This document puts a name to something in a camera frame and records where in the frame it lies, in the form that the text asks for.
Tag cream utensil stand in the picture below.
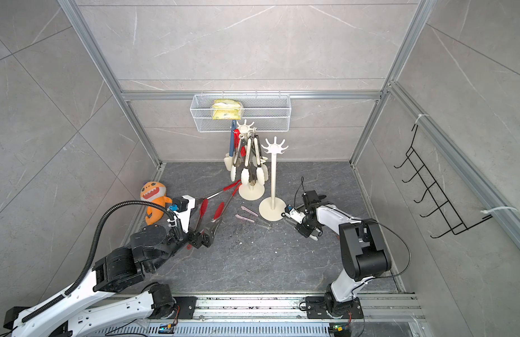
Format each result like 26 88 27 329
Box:
236 120 266 201
259 136 288 222

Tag black wall hook rack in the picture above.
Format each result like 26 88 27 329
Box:
394 124 493 240

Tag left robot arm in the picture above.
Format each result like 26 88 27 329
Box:
4 200 213 336

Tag orange shark plush toy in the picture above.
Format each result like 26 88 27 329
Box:
141 181 172 226

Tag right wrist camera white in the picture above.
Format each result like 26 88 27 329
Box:
283 204 306 223

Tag wide cream handle tongs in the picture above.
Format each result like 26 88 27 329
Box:
254 136 268 185

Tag yellow packet in basket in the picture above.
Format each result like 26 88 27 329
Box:
211 99 244 120

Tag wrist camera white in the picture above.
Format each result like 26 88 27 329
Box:
283 204 306 223
167 195 196 233

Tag white wire mesh basket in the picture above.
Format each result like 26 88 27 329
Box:
190 93 292 133

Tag pink tip small tongs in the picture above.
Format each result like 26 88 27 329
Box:
235 206 272 229

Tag blue handle cream tongs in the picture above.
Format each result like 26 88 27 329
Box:
223 120 237 182

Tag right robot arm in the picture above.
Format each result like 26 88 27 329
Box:
284 190 401 320

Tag red handle steel tongs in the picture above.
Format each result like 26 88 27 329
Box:
193 181 241 231
232 129 248 169

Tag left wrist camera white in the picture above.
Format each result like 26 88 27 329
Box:
167 195 196 233

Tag red silicone tip tongs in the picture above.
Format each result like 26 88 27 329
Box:
192 198 226 235

